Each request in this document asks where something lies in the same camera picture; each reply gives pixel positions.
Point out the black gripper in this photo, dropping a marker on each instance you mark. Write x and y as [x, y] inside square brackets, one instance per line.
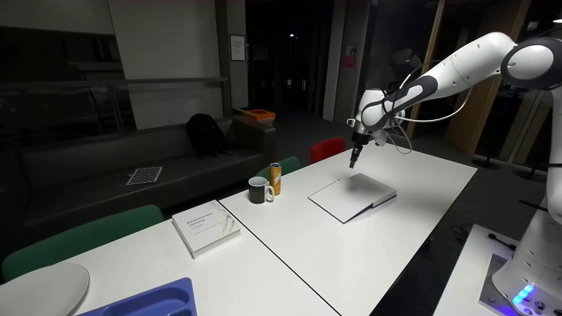
[358, 140]

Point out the blue hardcover book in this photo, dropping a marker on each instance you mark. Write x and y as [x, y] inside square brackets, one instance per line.
[351, 198]

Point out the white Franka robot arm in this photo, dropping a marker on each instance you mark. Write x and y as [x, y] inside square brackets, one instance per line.
[467, 63]

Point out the white book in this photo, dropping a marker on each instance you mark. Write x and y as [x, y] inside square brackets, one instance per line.
[203, 226]

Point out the red chair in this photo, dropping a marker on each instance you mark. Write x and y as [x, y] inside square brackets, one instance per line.
[326, 149]

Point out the small green chair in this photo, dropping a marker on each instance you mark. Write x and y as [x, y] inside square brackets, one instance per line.
[289, 165]

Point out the orange drink can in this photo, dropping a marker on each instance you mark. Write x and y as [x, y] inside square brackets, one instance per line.
[274, 177]

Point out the bin with orange lid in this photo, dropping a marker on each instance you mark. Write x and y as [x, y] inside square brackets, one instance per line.
[256, 116]

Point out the black marker pen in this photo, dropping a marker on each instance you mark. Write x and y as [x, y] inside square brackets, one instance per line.
[502, 240]

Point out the blue compartment tray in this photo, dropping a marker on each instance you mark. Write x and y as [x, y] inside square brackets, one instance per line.
[151, 300]

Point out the dark grey sofa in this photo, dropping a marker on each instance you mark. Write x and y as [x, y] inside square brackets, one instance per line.
[88, 168]

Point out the large green chair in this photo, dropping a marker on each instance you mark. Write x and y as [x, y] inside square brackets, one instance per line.
[80, 237]

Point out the white round plate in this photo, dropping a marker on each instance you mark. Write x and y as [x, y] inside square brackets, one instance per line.
[40, 291]

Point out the red wall sign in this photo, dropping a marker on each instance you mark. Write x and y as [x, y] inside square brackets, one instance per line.
[349, 58]

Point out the framed paper wall notice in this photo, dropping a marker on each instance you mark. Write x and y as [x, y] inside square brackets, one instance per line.
[237, 47]

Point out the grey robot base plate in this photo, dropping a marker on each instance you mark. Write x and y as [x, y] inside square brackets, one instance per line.
[488, 286]

